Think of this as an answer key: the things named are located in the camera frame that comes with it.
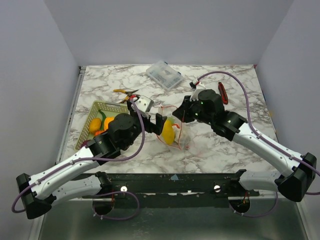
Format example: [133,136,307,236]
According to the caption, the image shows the small orange toy pumpkin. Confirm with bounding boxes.
[94,130,106,137]

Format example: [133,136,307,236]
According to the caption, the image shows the purple cable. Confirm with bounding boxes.
[11,101,146,221]
[197,71,320,218]

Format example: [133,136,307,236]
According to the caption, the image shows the yellow toy bell pepper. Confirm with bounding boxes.
[103,117,115,131]

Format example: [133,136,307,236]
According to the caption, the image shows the yellow handled pliers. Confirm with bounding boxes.
[113,89,138,104]

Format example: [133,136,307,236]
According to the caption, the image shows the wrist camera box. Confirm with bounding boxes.
[135,95,154,113]
[189,79,206,95]

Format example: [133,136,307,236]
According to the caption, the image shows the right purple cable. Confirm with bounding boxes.
[197,71,320,218]

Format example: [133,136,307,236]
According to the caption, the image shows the red black utility knife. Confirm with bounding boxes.
[218,82,229,105]

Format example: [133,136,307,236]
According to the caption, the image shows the orange toy fruit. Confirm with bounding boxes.
[88,118,102,135]

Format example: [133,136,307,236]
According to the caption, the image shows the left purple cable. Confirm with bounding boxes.
[11,101,146,221]

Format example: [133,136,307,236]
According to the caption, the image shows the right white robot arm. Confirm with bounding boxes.
[173,89,317,202]

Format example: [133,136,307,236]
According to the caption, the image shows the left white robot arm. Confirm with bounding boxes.
[11,99,167,220]

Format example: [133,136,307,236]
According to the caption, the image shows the green toy chili pepper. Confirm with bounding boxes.
[98,110,107,123]

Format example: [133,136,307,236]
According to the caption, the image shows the pale green plastic basket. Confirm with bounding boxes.
[74,100,129,150]

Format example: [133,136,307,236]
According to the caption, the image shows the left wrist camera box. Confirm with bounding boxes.
[135,95,154,113]

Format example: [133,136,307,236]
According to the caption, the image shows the yellow toy squash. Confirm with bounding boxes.
[161,119,175,145]

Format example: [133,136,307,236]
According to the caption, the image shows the clear plastic parts box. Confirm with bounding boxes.
[146,60,185,91]

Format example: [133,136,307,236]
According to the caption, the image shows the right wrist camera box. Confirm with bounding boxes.
[189,79,206,95]

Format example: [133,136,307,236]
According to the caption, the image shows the clear zip top bag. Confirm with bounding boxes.
[156,105,191,151]

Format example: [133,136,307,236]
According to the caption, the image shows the black mounting base rail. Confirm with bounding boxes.
[92,170,263,214]

